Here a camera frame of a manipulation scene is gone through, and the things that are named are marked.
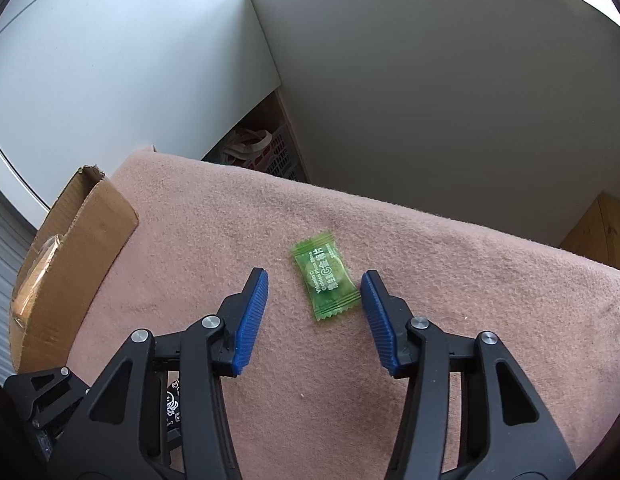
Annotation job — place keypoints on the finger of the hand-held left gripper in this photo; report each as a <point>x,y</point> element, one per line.
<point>55,400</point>

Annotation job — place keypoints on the white slatted door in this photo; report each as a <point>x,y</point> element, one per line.
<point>5,260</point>

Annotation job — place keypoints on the green candy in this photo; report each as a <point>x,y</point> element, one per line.
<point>325,275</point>

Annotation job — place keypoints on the pink blanket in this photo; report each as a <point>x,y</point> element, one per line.
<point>340,200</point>

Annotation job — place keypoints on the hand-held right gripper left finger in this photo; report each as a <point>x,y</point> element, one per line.
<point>250,320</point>

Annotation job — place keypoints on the white cabinet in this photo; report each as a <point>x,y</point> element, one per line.
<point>140,60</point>

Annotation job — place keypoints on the red white cloth bag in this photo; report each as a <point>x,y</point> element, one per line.
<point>245,145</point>

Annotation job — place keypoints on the light wooden furniture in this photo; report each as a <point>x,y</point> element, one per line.
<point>597,235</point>

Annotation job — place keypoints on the pink plastic basket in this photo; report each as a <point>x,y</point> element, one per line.
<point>285,157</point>

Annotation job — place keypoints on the brown cardboard box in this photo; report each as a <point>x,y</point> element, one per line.
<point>85,260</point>

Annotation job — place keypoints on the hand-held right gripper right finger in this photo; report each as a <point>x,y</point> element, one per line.
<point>382,325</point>

